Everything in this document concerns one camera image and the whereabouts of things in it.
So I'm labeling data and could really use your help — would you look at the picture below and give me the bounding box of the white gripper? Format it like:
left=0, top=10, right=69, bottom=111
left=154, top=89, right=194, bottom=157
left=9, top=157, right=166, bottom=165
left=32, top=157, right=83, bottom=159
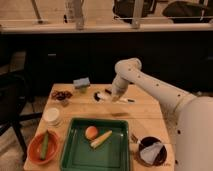
left=111, top=83, right=127, bottom=102

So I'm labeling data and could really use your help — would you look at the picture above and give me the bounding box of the white handled dish brush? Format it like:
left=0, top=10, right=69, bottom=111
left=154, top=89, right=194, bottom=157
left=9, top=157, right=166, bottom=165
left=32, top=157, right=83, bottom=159
left=94, top=92, right=134, bottom=103

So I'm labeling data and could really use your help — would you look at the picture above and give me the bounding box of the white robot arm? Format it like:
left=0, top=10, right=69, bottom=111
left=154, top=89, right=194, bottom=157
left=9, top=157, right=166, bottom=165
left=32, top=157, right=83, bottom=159
left=111, top=58, right=213, bottom=171

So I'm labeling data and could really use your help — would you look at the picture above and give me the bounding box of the blue sponge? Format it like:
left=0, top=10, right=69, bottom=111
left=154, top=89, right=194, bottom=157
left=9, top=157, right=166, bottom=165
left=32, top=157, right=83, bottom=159
left=73, top=77, right=90, bottom=89

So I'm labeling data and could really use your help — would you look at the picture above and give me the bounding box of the orange peach fruit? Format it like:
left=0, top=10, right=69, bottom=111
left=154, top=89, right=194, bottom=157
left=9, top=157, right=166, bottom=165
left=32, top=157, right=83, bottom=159
left=85, top=126, right=98, bottom=140

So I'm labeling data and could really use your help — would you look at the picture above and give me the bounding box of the dark dried fruit pile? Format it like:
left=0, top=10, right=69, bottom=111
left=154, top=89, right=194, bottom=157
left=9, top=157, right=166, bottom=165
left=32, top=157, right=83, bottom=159
left=51, top=91, right=72, bottom=101

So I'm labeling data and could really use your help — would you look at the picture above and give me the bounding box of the green plastic tray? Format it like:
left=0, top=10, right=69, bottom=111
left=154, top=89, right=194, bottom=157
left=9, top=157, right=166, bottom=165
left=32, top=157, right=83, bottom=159
left=60, top=118, right=130, bottom=171

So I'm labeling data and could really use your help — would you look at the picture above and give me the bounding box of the grey cloth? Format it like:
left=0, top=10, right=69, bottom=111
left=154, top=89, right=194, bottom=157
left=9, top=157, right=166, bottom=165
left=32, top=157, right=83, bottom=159
left=140, top=142, right=163, bottom=165

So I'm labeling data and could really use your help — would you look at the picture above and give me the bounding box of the dark brown bowl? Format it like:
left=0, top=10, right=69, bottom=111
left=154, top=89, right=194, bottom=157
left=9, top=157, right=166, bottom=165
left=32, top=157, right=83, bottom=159
left=137, top=137, right=167, bottom=166

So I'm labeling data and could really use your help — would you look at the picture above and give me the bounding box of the green cucumber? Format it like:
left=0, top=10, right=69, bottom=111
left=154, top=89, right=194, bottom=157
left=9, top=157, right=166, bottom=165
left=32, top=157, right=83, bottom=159
left=40, top=131, right=49, bottom=160

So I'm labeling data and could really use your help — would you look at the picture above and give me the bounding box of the black office chair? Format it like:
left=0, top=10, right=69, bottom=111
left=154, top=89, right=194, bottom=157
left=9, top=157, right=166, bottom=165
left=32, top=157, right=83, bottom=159
left=0, top=51, right=42, bottom=161

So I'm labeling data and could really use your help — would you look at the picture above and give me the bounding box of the orange bowl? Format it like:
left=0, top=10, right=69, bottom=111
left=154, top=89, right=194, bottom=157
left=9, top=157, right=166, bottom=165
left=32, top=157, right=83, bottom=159
left=27, top=131, right=59, bottom=165

